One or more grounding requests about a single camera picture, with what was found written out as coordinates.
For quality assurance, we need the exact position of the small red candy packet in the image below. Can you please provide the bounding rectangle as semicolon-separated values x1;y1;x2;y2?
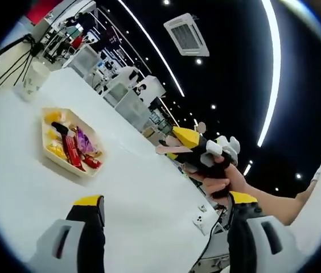
83;157;102;169

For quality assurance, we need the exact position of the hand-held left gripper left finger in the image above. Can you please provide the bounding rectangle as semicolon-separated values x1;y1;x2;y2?
26;195;106;273

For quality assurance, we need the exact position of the ceiling air conditioner vent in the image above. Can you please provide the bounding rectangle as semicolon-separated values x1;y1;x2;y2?
163;13;209;56

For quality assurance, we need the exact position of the person's right hand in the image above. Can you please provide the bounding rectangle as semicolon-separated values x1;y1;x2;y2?
187;166;249;200

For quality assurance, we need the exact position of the thin ceiling light strip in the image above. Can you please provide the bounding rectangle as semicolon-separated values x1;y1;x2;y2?
117;0;186;97

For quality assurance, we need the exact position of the cream hexagonal container tray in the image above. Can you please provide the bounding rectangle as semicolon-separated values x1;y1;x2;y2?
41;107;106;177

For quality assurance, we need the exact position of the red brown long wafer bar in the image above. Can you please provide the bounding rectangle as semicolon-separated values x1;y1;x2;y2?
61;135;83;168

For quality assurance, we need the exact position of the brown cardboard panel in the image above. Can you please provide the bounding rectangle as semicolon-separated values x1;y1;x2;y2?
143;126;157;139

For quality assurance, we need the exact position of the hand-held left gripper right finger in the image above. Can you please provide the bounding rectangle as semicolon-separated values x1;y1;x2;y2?
227;191;298;273

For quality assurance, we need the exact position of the thin black cable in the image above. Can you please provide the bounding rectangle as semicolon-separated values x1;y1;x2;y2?
188;196;234;270

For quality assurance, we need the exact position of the black hanging cable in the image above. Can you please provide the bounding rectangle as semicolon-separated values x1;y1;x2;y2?
12;8;64;86
0;34;43;92

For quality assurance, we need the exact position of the white plug adapter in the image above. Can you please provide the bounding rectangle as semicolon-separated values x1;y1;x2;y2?
191;215;208;235

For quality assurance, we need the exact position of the white mesh office chair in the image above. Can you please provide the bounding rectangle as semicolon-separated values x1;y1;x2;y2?
69;45;98;77

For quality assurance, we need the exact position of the wide ceiling light strip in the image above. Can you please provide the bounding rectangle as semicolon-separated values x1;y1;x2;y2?
257;0;281;147

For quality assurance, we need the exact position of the white paper cup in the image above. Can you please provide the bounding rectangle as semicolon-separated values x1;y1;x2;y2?
14;62;50;102

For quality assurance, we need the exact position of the black snack clear wrapper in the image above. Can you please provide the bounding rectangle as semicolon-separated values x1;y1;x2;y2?
51;121;69;135

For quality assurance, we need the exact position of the dark red chocolate bar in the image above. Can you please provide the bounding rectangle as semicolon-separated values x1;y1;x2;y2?
69;142;88;172

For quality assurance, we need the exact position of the large grey mesh chair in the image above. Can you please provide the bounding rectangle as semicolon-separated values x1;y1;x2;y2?
114;90;153;131

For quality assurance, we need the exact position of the purple gold wafer packet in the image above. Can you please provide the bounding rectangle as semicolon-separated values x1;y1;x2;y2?
82;135;98;156
75;126;93;151

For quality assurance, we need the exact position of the wall poster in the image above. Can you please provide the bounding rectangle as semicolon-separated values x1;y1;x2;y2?
134;81;150;102

